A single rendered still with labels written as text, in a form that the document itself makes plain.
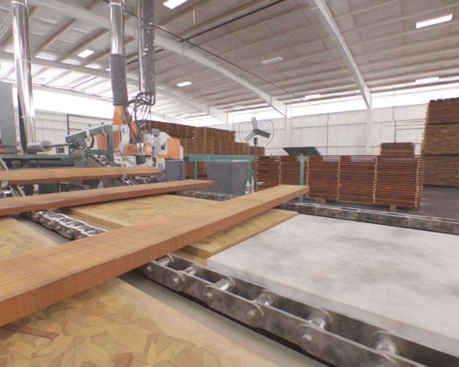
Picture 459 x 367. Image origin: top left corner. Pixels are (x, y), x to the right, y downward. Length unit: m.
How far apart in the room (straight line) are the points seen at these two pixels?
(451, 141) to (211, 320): 11.15
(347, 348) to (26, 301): 0.33
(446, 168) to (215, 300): 11.11
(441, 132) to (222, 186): 8.54
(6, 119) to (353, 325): 6.27
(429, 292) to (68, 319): 0.47
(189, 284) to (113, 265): 0.11
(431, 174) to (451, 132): 1.52
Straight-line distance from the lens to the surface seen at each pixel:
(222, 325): 0.34
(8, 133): 6.32
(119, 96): 6.23
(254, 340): 0.32
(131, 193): 1.16
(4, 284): 0.39
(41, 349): 0.34
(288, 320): 0.31
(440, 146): 11.39
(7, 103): 6.39
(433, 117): 11.38
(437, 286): 0.49
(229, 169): 4.70
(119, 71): 6.35
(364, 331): 0.33
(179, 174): 6.72
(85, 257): 0.42
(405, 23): 15.87
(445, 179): 11.31
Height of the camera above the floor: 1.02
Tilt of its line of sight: 6 degrees down
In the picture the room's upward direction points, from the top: straight up
